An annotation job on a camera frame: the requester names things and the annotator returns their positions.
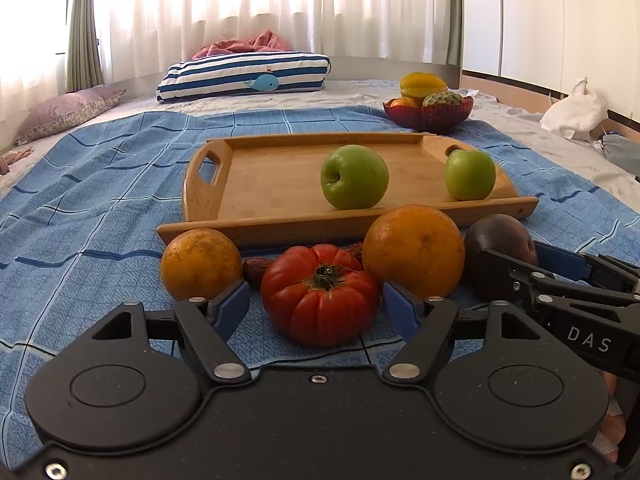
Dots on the orange fruit in bowl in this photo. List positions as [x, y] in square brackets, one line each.
[404, 102]

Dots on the grey-green curtain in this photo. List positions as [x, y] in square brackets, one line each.
[455, 10]
[82, 25]

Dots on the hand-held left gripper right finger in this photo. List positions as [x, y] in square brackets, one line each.
[399, 307]

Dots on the yellow starfruit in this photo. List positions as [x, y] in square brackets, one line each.
[422, 84]

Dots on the blue checked blanket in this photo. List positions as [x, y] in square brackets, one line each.
[100, 210]

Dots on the wooden bed frame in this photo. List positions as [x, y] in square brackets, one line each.
[510, 90]

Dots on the purple floral pillow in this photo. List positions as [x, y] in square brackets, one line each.
[65, 112]

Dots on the dark purple plum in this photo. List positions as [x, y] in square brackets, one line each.
[500, 232]

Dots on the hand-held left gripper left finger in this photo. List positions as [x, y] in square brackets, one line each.
[234, 307]

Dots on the white plastic bag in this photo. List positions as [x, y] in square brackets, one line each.
[575, 110]

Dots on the large orange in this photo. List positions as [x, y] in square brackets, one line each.
[414, 250]

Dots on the large green apple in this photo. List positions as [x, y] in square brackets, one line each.
[355, 177]

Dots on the white sheer curtain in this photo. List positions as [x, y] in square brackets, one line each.
[250, 0]

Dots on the red ribbed tomato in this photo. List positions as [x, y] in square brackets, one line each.
[320, 305]

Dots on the green custard apple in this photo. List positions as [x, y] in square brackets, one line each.
[442, 99]

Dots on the pink crumpled cloth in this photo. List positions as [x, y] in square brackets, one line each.
[250, 44]

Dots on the grey-blue cloth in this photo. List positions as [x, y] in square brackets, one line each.
[622, 152]

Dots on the dried red jujube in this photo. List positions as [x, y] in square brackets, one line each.
[252, 272]

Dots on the person's right hand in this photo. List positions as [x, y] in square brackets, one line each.
[615, 410]

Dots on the striped whale pillow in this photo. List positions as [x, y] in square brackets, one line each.
[240, 75]

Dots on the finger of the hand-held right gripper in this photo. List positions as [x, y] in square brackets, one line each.
[562, 262]
[520, 277]

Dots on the brown-pink garment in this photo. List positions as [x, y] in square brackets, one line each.
[10, 160]

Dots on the wooden tray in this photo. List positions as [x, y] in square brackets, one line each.
[270, 180]

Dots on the small green apple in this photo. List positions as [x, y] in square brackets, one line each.
[470, 175]

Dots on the small orange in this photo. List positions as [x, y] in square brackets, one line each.
[201, 263]

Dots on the red glass bowl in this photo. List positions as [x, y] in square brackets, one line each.
[430, 117]

